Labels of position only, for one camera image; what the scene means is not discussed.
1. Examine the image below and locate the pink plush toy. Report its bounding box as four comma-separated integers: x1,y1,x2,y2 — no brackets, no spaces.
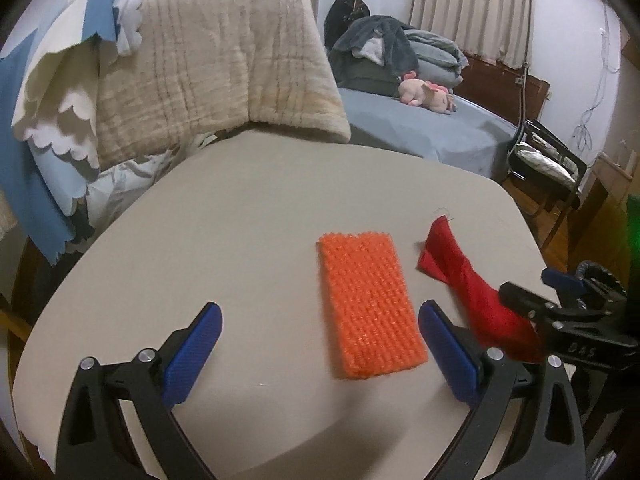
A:
398,72,459,116

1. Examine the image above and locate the light grey folded blanket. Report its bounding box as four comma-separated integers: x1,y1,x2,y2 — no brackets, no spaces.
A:
402,29,469,89

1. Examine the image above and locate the dark grey fleece blanket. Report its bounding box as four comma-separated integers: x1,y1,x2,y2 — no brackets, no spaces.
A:
327,15,419,82

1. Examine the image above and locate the black chair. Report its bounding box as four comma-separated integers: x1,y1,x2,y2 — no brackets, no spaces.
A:
505,119,589,242

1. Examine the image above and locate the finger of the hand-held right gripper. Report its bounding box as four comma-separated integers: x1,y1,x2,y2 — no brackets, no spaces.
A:
499,281,560,324
541,266,587,296

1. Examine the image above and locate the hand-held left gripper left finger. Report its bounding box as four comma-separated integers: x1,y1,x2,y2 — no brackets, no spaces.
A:
55,301,223,480

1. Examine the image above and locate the red cloth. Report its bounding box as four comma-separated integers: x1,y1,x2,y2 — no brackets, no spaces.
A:
416,216,546,364

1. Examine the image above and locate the silver grey seat cushion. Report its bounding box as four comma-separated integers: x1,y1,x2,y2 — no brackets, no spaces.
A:
515,142,577,184

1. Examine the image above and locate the white wall cable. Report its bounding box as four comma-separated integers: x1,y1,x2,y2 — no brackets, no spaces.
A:
572,4,614,152

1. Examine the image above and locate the orange knitted mesh scrubber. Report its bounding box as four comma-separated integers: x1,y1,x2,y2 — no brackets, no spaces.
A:
316,230,429,381

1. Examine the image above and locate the wooden headboard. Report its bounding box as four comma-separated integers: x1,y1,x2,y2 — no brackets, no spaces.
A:
457,55,552,124

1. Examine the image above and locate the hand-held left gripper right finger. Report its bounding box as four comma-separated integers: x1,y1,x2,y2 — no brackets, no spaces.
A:
417,300,586,480

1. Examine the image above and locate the beige quilted blanket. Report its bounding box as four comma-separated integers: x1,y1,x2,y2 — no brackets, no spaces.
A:
95,0,352,169

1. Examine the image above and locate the bed with grey sheet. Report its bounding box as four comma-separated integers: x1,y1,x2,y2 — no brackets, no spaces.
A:
337,85,524,184

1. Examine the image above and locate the pale crumpled cloth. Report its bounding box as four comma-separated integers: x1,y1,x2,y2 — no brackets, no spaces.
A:
75,145,187,241

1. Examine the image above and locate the wooden side cabinet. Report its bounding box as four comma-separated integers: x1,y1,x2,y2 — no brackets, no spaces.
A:
570,152,632,272

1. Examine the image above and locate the blue and white scalloped cloth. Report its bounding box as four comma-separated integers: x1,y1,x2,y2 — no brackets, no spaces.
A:
0,0,152,267

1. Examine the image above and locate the olive green pillow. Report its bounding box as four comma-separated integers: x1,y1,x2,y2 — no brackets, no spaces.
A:
345,62,407,97

